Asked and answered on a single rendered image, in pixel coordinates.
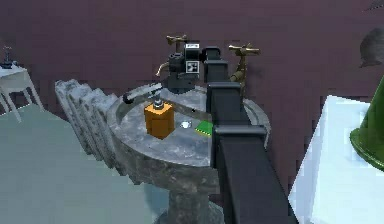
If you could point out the silver sink drain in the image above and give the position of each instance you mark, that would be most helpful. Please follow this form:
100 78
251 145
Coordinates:
185 124

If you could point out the green sponge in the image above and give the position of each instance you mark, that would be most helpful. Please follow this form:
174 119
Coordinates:
204 127

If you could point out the grey stone pedestal sink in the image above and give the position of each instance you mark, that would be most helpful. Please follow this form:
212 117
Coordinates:
160 156

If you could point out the white cabinet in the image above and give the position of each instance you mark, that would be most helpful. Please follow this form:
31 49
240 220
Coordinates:
336 173

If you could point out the brass tap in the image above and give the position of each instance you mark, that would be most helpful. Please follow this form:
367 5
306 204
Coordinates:
173 41
242 63

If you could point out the white side table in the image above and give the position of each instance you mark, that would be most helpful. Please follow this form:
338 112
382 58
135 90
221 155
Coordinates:
15 83

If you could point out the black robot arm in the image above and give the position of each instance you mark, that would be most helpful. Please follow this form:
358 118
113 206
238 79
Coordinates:
243 160

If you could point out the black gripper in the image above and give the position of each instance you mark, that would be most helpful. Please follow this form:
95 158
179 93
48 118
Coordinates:
178 73

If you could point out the orange soap dispenser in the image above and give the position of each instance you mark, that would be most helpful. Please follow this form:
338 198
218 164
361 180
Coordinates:
160 120

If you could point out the green glass object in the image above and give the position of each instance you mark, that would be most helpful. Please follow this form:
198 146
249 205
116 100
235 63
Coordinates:
371 133

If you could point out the dark small object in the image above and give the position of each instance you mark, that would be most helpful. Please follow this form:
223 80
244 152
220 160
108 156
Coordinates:
7 59

